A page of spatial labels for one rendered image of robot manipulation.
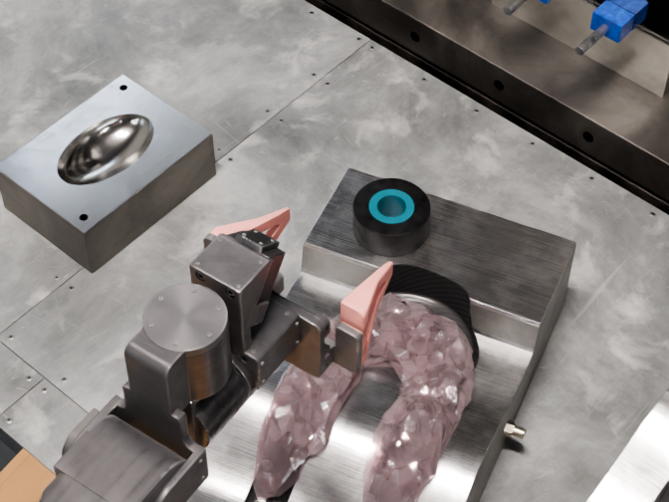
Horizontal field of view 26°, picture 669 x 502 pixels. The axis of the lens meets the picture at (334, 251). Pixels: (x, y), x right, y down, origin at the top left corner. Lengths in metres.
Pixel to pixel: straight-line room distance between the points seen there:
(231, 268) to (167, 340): 0.07
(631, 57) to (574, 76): 0.08
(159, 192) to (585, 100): 0.56
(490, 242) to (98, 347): 0.43
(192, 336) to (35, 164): 0.74
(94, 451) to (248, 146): 0.82
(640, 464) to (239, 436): 0.38
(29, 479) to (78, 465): 0.52
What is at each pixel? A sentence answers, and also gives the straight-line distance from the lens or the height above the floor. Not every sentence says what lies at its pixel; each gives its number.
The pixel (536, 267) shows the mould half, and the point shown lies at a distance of 1.50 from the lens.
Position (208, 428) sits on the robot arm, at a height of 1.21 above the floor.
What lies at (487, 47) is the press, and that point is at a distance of 1.91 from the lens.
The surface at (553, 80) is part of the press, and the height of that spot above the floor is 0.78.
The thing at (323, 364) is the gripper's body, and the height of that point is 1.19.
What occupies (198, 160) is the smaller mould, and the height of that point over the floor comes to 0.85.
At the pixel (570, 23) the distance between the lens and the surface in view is 1.90.
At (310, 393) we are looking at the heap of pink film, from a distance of 1.39.
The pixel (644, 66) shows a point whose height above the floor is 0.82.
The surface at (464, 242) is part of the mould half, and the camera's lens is 1.51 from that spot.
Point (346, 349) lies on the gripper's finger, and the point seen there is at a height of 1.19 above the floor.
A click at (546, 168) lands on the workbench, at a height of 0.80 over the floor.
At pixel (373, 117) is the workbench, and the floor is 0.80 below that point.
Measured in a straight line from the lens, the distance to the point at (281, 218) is 1.14.
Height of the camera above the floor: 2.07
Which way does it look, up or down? 51 degrees down
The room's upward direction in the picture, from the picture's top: straight up
